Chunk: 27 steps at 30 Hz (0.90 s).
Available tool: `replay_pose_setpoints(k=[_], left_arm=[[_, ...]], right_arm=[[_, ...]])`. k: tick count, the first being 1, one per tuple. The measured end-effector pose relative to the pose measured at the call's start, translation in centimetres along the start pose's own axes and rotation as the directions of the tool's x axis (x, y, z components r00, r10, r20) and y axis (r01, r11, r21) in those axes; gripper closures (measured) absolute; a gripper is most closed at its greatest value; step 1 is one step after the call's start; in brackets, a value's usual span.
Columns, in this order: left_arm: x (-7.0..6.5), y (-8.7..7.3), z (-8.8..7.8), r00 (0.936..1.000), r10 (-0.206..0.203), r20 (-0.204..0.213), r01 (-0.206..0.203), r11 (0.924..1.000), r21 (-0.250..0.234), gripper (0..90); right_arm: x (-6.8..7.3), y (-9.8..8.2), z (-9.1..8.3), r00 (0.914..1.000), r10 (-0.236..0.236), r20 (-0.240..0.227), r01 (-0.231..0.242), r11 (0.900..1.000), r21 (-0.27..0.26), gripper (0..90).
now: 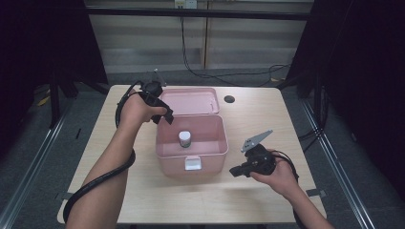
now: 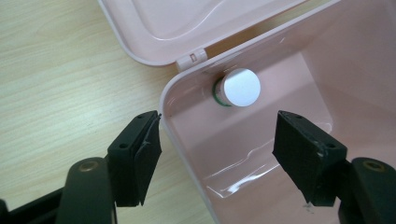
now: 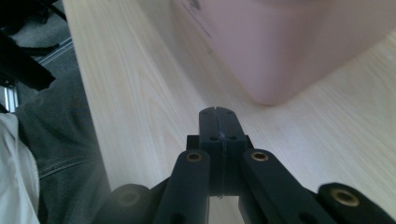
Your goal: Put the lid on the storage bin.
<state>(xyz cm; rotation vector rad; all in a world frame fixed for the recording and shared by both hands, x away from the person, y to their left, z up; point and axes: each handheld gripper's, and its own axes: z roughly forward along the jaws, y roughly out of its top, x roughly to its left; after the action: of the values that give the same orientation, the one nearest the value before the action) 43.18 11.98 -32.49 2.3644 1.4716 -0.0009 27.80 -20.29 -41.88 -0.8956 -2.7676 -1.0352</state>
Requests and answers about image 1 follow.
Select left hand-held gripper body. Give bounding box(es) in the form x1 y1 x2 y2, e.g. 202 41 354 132
139 68 175 117

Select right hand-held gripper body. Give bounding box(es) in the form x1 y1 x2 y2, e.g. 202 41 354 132
240 129 277 177

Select white-capped green label bottle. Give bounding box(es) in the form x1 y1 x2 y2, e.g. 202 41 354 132
178 130 193 149

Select pink plastic storage box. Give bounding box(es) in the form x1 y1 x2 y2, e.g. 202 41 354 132
155 87 229 178

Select person's left hand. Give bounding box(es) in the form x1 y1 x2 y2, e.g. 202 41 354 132
118 91 169 129

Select person's right hand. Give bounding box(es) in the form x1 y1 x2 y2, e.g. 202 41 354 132
249 149 300 200

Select grey tape mark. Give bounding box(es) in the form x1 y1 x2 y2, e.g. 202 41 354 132
55 191 72 202
306 188 328 198

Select dark metal stand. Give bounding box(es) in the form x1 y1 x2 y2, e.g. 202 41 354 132
313 85 330 128
47 73 79 130

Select yellow floor tape scrap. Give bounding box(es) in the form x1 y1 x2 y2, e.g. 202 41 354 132
36 94 52 108

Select black horizontal metal bar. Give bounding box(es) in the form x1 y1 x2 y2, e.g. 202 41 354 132
85 7 314 22

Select black curtain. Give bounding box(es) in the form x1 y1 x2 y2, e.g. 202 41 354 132
286 0 405 195
0 0 109 160

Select right hand-held gripper black cable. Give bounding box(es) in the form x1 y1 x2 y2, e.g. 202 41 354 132
269 150 308 229

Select hand-held gripper black cable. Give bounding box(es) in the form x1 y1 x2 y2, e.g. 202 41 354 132
269 150 308 229
62 80 145 224

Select thin black wall cable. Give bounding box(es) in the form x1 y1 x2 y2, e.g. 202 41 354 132
180 15 291 88

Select black floor cables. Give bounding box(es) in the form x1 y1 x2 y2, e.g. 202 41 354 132
297 127 327 153

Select metal floor rail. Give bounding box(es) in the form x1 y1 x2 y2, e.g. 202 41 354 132
0 98 75 229
300 98 377 229

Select left hand-held gripper black cable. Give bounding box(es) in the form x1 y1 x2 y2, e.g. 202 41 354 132
62 80 145 224

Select white wall socket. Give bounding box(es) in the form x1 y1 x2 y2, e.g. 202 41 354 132
174 0 199 10

